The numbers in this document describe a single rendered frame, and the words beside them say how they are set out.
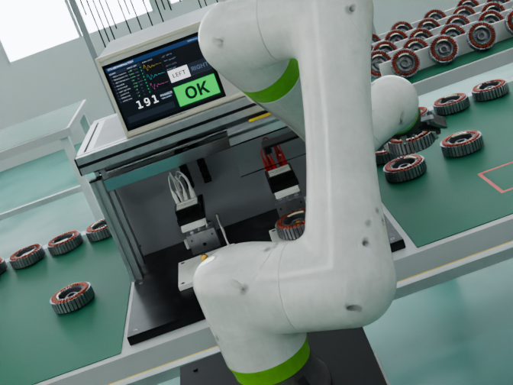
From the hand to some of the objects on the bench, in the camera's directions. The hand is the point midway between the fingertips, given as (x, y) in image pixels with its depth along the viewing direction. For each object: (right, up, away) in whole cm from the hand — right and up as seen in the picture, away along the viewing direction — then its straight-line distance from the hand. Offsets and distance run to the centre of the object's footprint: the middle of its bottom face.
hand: (410, 138), depth 194 cm
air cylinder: (-27, -19, +16) cm, 37 cm away
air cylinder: (-50, -27, +16) cm, 59 cm away
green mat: (+22, -1, +24) cm, 32 cm away
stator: (-84, -42, +16) cm, 96 cm away
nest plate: (-49, -32, +2) cm, 58 cm away
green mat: (-99, -44, +26) cm, 112 cm away
